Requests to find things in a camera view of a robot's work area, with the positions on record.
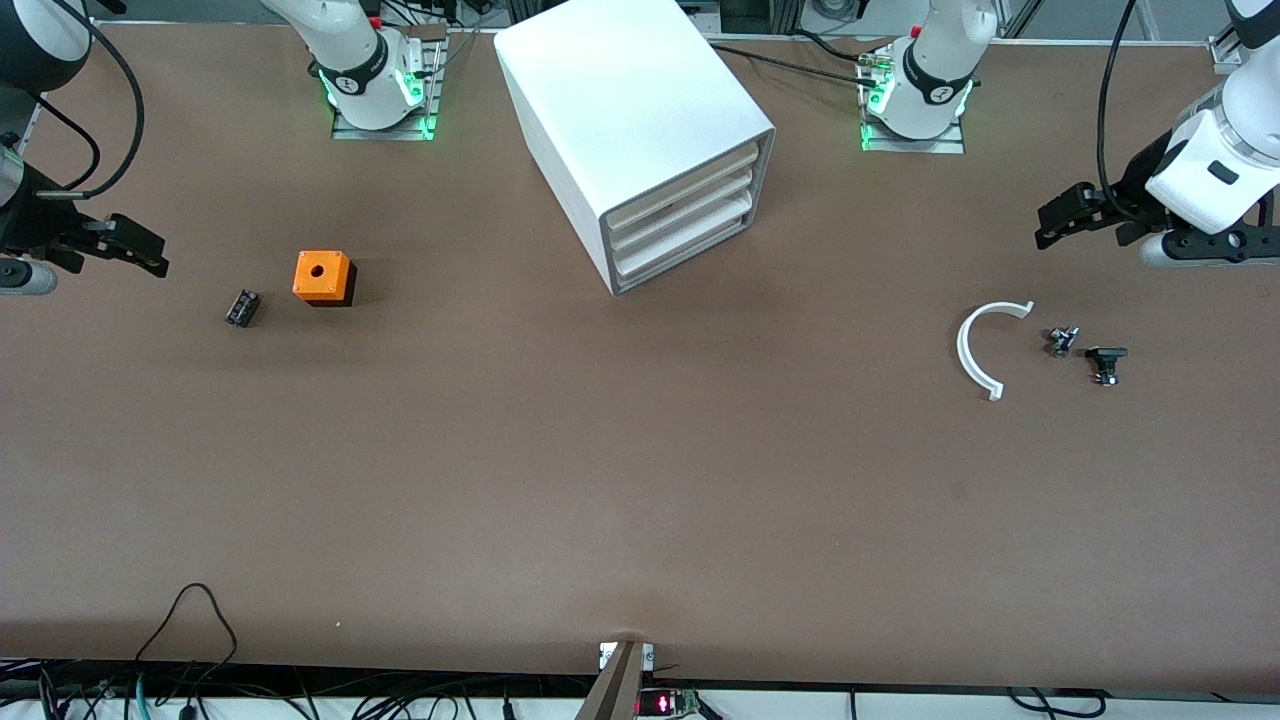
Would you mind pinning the small board with red display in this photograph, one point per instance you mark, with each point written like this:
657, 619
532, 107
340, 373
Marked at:
665, 704

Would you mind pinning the white curved plastic bracket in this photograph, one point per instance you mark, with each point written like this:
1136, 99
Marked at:
968, 355

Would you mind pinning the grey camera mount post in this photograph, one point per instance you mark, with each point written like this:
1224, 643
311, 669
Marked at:
615, 685

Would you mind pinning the small black switch part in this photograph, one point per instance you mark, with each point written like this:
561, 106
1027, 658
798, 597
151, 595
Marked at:
1106, 362

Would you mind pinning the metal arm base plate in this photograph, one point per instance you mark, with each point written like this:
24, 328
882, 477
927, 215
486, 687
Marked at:
432, 85
915, 145

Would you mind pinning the orange box with hole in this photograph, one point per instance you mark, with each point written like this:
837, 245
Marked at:
322, 276

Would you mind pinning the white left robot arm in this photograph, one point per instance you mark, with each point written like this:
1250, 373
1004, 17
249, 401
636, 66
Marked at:
1225, 140

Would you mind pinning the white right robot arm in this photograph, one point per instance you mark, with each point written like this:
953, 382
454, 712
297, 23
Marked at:
350, 50

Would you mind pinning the small metal switch part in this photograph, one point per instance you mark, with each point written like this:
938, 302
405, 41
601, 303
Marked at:
1062, 341

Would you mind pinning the small black contact block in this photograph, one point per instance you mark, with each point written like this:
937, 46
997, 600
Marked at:
242, 307

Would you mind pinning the white plastic drawer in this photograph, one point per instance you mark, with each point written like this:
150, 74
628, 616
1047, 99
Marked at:
685, 220
685, 245
680, 195

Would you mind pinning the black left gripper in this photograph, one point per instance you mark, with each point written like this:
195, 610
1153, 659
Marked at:
1138, 187

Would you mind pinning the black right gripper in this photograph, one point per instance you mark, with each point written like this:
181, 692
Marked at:
30, 215

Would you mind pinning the white drawer cabinet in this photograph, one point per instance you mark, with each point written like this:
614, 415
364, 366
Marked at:
620, 90

